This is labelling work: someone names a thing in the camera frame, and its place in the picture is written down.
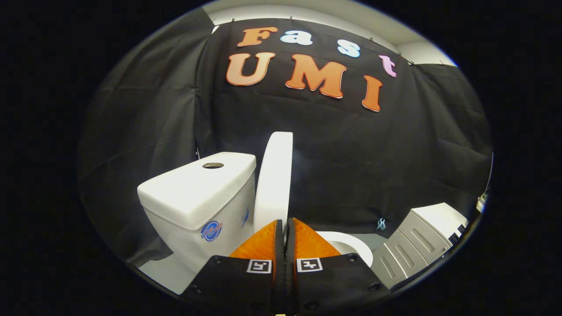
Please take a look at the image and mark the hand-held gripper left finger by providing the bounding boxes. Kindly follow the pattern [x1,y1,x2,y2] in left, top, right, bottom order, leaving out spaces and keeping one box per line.
[181,219,286,316]

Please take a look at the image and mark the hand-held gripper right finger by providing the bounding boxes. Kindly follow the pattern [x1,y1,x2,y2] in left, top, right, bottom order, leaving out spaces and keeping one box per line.
[287,218,392,316]

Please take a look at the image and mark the white toilet lid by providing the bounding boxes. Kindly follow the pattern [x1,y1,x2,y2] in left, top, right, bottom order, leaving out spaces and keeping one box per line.
[253,132,294,236]

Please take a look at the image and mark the white toilet seat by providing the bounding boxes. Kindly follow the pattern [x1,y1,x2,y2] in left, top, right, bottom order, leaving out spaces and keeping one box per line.
[316,231,374,269]

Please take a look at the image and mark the white toilet tank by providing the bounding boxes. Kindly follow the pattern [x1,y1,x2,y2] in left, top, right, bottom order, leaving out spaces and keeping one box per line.
[137,152,258,275]

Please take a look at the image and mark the white drawer cabinet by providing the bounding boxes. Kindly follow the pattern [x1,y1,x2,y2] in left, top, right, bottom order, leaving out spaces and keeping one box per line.
[371,202,470,289]

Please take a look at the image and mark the black backdrop cloth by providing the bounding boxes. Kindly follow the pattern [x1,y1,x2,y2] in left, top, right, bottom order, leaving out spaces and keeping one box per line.
[78,7,493,269]

